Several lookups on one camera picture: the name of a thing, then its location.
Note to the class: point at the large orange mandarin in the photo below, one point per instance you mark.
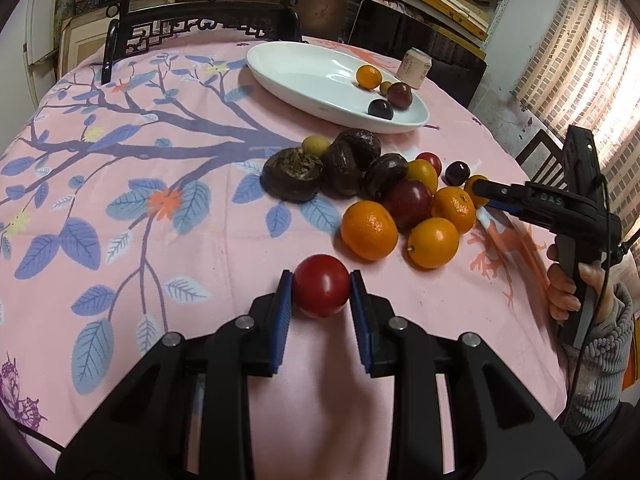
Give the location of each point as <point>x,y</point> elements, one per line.
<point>369,230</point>

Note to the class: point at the person's right hand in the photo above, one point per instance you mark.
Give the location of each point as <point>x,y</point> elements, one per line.
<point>564,290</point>

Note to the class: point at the dark brown passion fruit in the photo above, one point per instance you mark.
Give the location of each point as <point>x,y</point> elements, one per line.
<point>384,172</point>
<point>362,144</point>
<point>291,174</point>
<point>342,169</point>

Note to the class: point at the small orange mandarin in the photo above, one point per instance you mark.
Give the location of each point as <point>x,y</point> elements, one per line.
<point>477,200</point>
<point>368,76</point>

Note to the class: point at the pink floral tablecloth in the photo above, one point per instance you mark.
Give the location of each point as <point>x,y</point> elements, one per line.
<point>150,260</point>

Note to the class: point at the large dark red plum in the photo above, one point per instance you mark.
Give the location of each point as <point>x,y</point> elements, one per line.
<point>407,204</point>

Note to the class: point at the small yellow-orange kumquat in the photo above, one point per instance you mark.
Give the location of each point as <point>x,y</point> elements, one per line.
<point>421,175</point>

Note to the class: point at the beige picture frame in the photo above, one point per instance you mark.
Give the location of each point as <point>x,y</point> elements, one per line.
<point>82,45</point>

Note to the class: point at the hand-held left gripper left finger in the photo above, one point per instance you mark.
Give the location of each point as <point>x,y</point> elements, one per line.
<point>281,317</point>

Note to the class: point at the dark wooden slatted chair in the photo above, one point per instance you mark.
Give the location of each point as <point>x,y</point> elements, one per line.
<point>542,157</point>

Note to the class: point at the yellow-green fruit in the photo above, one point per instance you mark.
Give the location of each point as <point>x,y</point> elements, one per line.
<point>315,145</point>

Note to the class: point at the white oval plate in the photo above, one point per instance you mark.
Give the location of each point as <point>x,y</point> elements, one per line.
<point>320,77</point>

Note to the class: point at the black chair back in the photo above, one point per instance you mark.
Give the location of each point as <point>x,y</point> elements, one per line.
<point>440,45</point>

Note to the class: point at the dark carved wooden chair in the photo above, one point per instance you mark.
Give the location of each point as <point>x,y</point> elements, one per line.
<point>200,25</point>

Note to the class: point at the small red cherry tomato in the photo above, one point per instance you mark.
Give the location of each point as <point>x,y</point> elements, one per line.
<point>431,161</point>

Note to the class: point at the small green-yellow fruit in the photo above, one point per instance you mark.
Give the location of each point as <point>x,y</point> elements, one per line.
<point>384,88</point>

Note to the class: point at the striped curtain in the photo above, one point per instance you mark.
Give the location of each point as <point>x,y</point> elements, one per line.
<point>590,60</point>

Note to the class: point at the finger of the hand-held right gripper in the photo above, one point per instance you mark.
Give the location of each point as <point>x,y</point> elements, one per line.
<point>495,191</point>
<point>502,206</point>

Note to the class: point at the smooth orange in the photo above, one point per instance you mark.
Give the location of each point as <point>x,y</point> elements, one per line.
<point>433,242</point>

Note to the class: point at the person's right forearm grey sleeve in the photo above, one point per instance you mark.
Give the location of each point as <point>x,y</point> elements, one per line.
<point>602,360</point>

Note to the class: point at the small dark purple plum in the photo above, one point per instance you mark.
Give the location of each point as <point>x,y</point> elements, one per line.
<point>456,173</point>

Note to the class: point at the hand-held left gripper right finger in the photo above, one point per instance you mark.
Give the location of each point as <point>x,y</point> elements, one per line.
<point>361,320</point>

